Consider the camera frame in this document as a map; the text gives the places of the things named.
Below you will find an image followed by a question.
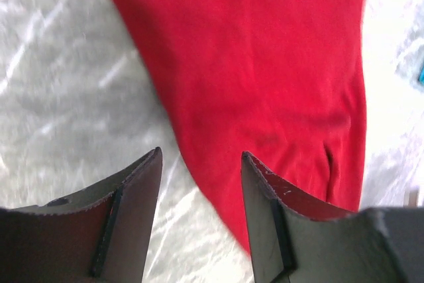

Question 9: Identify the folded teal t shirt stack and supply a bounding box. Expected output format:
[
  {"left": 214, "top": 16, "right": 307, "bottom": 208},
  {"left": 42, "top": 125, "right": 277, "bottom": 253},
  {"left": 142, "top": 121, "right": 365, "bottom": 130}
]
[{"left": 418, "top": 67, "right": 424, "bottom": 85}]

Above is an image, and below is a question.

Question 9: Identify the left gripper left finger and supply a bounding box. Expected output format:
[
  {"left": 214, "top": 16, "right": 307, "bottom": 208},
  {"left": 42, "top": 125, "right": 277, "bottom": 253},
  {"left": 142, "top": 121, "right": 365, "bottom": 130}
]
[{"left": 1, "top": 148, "right": 162, "bottom": 282}]

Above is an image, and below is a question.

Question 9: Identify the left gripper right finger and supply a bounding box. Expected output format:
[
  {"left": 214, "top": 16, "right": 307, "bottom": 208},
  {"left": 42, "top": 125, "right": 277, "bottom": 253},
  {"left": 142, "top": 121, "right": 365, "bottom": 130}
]
[{"left": 241, "top": 152, "right": 423, "bottom": 282}]

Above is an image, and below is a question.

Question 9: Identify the red t shirt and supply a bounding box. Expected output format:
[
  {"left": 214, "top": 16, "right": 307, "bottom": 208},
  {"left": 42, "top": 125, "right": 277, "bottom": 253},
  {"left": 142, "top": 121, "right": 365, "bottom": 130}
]
[{"left": 113, "top": 0, "right": 366, "bottom": 249}]

